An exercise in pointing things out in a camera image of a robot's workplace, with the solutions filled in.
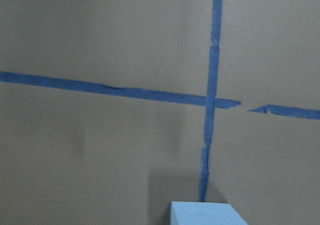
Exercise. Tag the light blue foam block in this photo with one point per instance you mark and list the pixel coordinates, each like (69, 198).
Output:
(204, 213)

